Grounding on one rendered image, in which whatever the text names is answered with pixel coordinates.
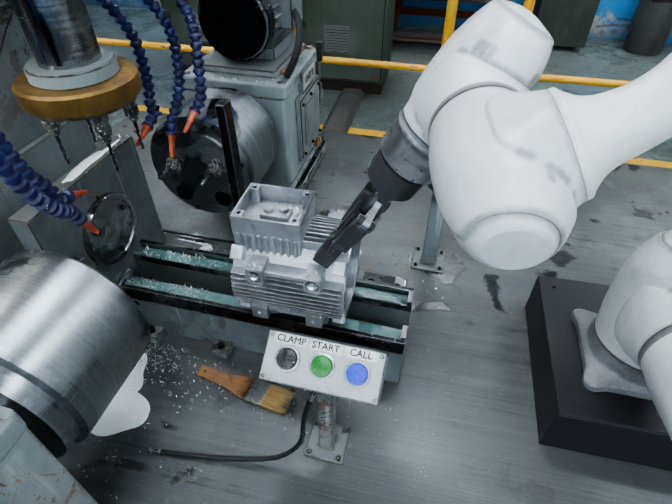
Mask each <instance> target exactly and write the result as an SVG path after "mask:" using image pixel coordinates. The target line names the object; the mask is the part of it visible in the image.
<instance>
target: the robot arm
mask: <svg viewBox="0 0 672 504"><path fill-rule="evenodd" d="M553 45H554V41H553V38H552V37H551V35H550V34H549V32H548V31H547V30H546V28H545V27H544V26H543V24H542V23H541V22H540V21H539V19H538V18H537V17H536V16H535V15H534V14H532V13H531V12H530V11H529V10H528V9H526V8H525V7H523V6H521V5H519V4H517V3H514V2H511V1H506V0H493V1H491V2H489V3H488V4H486V5H485V6H483V7H482V8H481V9H479V10H478V11H477V12H476V13H474V14H473V15H472V16H471V17H470V18H468V19H467V20H466V21H465V22H464V23H463V24H462V25H461V26H460V27H459V28H458V29H457V30H456V31H455V32H454V33H453V34H452V35H451V36H450V38H449V39H448V40H447V41H446V42H445V43H444V45H443V46H442V47H441V48H440V50H439V51H438V52H437V53H436V55H435V56H434V57H433V59H432V60H431V61H430V63H429V64H428V66H427V67H426V68H425V70H424V71H423V73H422V75H421V76H420V78H419V79H418V81H417V83H416V84H415V86H414V89H413V92H412V95H411V97H410V99H409V101H408V102H407V104H406V105H405V107H404V108H403V109H402V110H401V111H400V112H399V114H398V116H397V118H396V119H395V120H394V122H393V123H392V124H391V126H390V128H389V130H388V131H387V132H386V134H384V135H383V136H384V137H383V139H382V141H381V143H380V149H379V150H378V151H377V153H376V154H375V155H374V157H373V158H372V159H371V160H370V162H369V163H368V166H367V173H368V177H369V181H368V182H367V183H366V186H365V187H364V188H363V190H362V191H361V192H360V194H359V195H358V196H357V198H356V199H355V200H354V202H353V203H352V205H351V206H350V207H349V209H348V210H347V211H346V213H345V214H344V215H343V216H342V218H341V220H342V221H341V223H340V224H338V226H337V230H338V231H337V230H335V229H334V231H333V232H331V233H330V234H329V236H328V238H327V239H326V240H325V242H324V243H323V244H322V245H321V246H320V248H319V249H318V250H317V251H316V253H315V254H314V257H313V259H312V260H313V261H315V262H316V263H318V264H319V265H321V266H323V267H324V268H326V269H328V268H329V267H330V265H331V264H332V263H333V262H334V261H335V260H336V259H337V258H338V256H339V255H340V254H341V253H342V252H343V253H347V252H348V251H349V250H350V249H351V248H352V247H353V246H354V245H355V244H357V243H358V242H359V241H360V240H361V239H362V238H363V237H364V236H365V235H367V234H368V233H370V232H372V231H373V230H375V228H376V224H375V222H374V221H375V220H376V219H377V218H378V217H379V216H380V215H381V214H382V213H384V212H386V210H387V209H388V208H389V207H390V205H391V203H390V202H389V201H399V202H404V201H408V200H410V199H411V198H412V197H413V196H414V195H415V194H416V193H417V192H418V191H419V189H420V188H421V187H422V186H423V185H428V184H431V183H432V186H433V190H434V194H435V198H436V201H437V205H438V207H439V209H440V212H441V214H442V216H443V218H444V220H445V221H446V223H447V225H448V226H449V228H450V230H451V231H452V233H453V235H454V237H455V239H456V240H457V242H458V244H459V245H460V247H461V248H462V249H463V250H464V251H465V252H466V253H467V254H468V255H469V256H470V257H471V258H473V259H474V260H476V261H478V262H480V263H482V264H485V265H488V266H490V267H493V268H497V269H502V270H520V269H526V268H530V267H533V266H536V265H538V264H540V263H542V262H543V261H545V260H547V259H549V258H551V257H552V256H554V255H555V254H556V253H557V252H558V251H559V250H560V249H561V248H562V246H563V245H564V243H565V242H566V240H567V238H568V236H569V235H570V233H571V231H572V229H573V226H574V224H575V222H576V217H577V208H578V207H579V206H580V205H581V204H583V203H584V202H586V201H588V200H590V199H593V198H594V196H595V193H596V191H597V189H598V187H599V186H600V184H601V182H602V181H603V179H604V178H605V177H606V176H607V175H608V174H609V173H610V172H611V171H612V170H614V169H615V168H616V167H618V166H619V165H621V164H623V163H625V162H627V161H628V160H630V159H632V158H634V157H636V156H638V155H640V154H642V153H644V152H646V151H648V150H650V149H651V148H653V147H655V146H657V145H659V144H660V143H662V142H664V141H666V140H668V139H669V138H671V137H672V52H671V53H670V54H669V55H668V56H667V57H666V58H665V59H664V60H663V61H662V62H660V63H659V64H658V65H657V66H655V67H654V68H653V69H651V70H650V71H648V72H647V73H645V74H644V75H642V76H640V77H639V78H637V79H635V80H633V81H631V82H629V83H627V84H625V85H623V86H620V87H618V88H615V89H613V90H610V91H607V92H603V93H599V94H595V95H587V96H579V95H572V94H569V93H566V92H563V91H561V90H559V89H557V88H555V87H552V88H549V89H545V90H538V91H530V90H531V89H532V88H533V87H534V85H535V84H536V83H537V82H538V81H539V79H540V78H541V75H542V73H543V71H544V69H545V67H546V64H547V62H548V60H549V57H550V54H551V51H552V48H553ZM571 320H572V322H573V323H574V325H575V327H576V331H577V337H578V343H579V349H580V355H581V361H582V367H583V374H582V377H581V383H582V385H583V386H584V387H585V388H586V389H587V390H589V391H591V392H612V393H617V394H622V395H627V396H632V397H637V398H642V399H647V400H652V401H653V403H654V405H655V407H656V410H657V412H658V414H659V416H660V418H661V420H662V422H663V425H664V427H665V429H666V431H667V433H668V434H669V436H670V438H671V440H672V229H671V230H668V231H663V232H660V233H658V234H657V235H655V236H653V237H651V238H650V239H648V240H647V241H646V242H644V243H643V244H642V245H640V246H639V247H638V248H637V249H636V250H635V251H634V252H633V253H632V254H631V255H630V256H629V257H628V258H627V260H626V261H625V262H624V264H623V265H622V267H621V268H620V270H619V271H618V273H617V275H616V276H615V278H614V280H613V282H612V283H611V285H610V287H609V289H608V291H607V293H606V295H605V297H604V299H603V302H602V304H601V307H600V310H599V312H598V314H597V313H593V312H590V311H587V310H584V309H575V310H574V311H573V312H572V314H571Z"/></svg>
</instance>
